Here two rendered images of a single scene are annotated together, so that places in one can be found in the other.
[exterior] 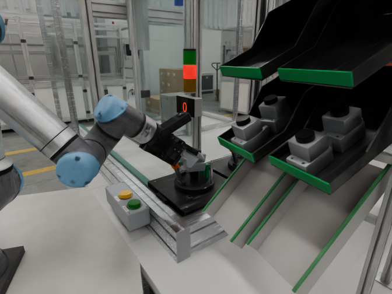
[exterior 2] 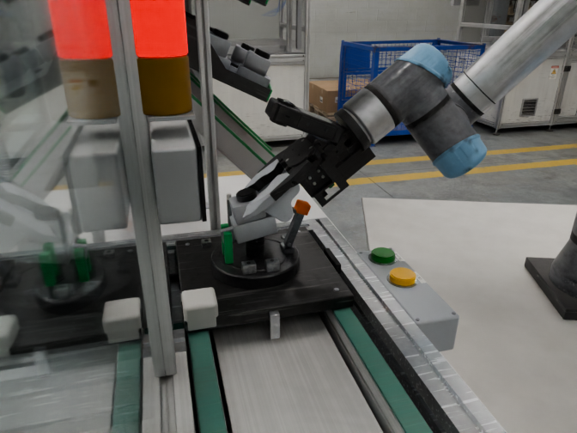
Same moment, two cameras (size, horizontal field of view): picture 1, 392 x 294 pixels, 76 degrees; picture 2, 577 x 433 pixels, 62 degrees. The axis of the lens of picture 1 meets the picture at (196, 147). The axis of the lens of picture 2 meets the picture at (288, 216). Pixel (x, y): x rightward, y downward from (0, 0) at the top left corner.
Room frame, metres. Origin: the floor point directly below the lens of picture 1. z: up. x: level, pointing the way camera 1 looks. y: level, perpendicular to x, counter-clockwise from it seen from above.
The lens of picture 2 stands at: (1.37, 0.29, 1.35)
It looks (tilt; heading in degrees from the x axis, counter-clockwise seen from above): 24 degrees down; 201
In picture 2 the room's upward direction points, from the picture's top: straight up
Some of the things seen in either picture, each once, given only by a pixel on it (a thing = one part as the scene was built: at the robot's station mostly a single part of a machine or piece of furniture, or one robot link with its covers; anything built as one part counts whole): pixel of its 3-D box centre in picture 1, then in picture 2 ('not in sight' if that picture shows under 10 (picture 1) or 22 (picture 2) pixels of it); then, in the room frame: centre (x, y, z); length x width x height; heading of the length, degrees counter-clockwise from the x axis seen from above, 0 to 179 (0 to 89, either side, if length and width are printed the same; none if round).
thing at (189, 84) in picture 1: (189, 84); (162, 83); (1.00, 0.02, 1.28); 0.05 x 0.05 x 0.05
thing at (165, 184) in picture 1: (194, 186); (255, 270); (0.78, 0.01, 0.96); 0.24 x 0.24 x 0.02; 36
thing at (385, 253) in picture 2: (134, 205); (382, 257); (0.66, 0.19, 0.96); 0.04 x 0.04 x 0.02
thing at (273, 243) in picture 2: (194, 182); (255, 259); (0.78, 0.01, 0.98); 0.14 x 0.14 x 0.02
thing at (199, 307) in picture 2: not in sight; (199, 308); (0.91, -0.02, 0.97); 0.05 x 0.05 x 0.04; 36
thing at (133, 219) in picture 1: (126, 203); (400, 295); (0.72, 0.23, 0.93); 0.21 x 0.07 x 0.06; 36
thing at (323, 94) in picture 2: not in sight; (360, 100); (-4.78, -1.09, 0.20); 1.20 x 0.80 x 0.41; 126
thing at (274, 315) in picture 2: not in sight; (274, 324); (0.88, 0.08, 0.95); 0.01 x 0.01 x 0.04; 36
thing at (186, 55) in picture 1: (189, 58); not in sight; (1.00, 0.02, 1.38); 0.05 x 0.05 x 0.05
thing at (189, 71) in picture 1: (189, 71); (156, 24); (1.00, 0.02, 1.33); 0.05 x 0.05 x 0.05
